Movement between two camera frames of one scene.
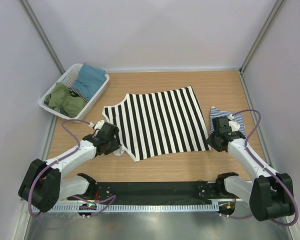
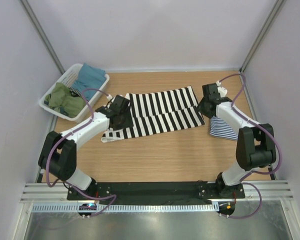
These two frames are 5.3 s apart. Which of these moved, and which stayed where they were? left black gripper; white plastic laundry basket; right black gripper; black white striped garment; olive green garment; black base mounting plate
Moved: black white striped garment; right black gripper; left black gripper
Stayed: olive green garment; white plastic laundry basket; black base mounting plate
